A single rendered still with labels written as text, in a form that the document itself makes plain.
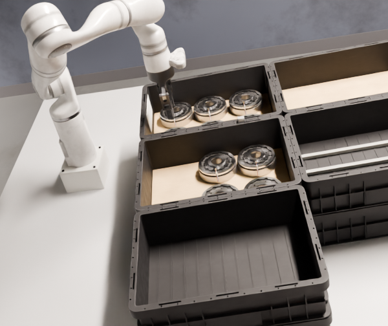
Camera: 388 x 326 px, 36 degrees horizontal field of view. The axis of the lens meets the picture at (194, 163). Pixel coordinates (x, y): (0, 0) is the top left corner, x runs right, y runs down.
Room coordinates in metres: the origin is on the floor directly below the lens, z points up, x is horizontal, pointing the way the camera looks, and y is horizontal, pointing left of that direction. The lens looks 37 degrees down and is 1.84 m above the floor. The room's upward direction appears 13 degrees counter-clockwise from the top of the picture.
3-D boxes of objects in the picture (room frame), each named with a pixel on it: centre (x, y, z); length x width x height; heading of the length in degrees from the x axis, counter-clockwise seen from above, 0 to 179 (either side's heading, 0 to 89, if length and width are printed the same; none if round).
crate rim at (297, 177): (1.23, -0.05, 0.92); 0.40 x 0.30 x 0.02; 84
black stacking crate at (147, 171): (1.23, -0.05, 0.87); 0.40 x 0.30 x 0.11; 84
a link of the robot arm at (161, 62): (1.50, 0.01, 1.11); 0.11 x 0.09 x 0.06; 84
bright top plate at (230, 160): (1.30, -0.06, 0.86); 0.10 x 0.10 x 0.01
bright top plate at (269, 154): (1.29, -0.17, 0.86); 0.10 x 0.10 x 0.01
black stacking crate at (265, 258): (0.93, -0.02, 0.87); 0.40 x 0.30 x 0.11; 84
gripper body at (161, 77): (1.50, 0.03, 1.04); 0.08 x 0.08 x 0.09
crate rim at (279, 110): (1.53, -0.08, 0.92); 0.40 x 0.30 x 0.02; 84
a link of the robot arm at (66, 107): (1.60, 0.34, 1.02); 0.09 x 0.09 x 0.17; 18
